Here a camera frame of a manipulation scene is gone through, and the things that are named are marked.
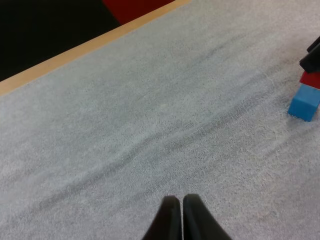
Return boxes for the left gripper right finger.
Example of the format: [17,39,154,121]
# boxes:
[182,193,232,240]

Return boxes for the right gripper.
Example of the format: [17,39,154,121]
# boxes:
[298,35,320,75]

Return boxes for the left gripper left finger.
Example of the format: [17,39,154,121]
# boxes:
[141,195,182,240]

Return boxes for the red cube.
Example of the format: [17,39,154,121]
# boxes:
[299,70,320,90]

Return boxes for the blue cube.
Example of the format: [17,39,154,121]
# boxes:
[287,83,320,123]

